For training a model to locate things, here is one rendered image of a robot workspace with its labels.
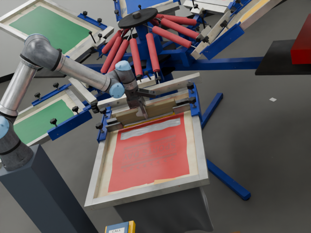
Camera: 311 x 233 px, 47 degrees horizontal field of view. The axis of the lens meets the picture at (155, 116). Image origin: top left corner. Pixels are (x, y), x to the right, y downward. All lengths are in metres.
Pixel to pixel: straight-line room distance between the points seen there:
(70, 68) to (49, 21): 1.82
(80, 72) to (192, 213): 0.89
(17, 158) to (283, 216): 1.74
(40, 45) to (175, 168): 0.83
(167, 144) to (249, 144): 1.43
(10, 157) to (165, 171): 0.73
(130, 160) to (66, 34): 1.74
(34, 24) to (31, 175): 1.91
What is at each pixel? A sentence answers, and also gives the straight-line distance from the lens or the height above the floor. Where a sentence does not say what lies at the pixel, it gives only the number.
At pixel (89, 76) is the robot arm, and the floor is 1.43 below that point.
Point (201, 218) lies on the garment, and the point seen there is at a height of 0.64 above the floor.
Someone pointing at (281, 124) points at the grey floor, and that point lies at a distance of 3.33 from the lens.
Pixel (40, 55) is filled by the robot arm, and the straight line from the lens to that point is 1.65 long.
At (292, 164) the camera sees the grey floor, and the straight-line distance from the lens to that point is 2.94.
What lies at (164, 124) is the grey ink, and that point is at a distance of 2.00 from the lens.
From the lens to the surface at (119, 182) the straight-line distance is 1.77.
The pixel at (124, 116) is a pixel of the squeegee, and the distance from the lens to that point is 2.05.
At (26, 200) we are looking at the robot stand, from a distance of 1.93.
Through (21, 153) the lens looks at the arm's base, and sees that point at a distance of 1.80.
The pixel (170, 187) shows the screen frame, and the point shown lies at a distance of 1.57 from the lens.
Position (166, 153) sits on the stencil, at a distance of 1.81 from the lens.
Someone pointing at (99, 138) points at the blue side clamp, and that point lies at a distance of 2.06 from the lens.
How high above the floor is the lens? 2.06
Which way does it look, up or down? 32 degrees down
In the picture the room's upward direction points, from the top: 22 degrees counter-clockwise
